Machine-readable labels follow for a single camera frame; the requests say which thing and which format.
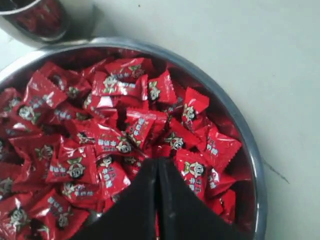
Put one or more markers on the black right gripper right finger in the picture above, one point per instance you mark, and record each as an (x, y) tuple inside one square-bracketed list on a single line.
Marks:
[(182, 215)]

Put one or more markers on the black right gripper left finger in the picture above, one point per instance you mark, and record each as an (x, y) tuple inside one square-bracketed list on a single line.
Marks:
[(133, 216)]

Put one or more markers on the pile of red candies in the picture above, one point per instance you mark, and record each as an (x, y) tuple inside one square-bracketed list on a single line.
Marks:
[(72, 140)]

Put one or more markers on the steel bowl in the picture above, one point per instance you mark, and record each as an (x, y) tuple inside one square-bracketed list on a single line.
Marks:
[(250, 147)]

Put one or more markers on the stainless steel cup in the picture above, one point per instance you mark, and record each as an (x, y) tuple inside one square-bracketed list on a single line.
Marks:
[(42, 21)]

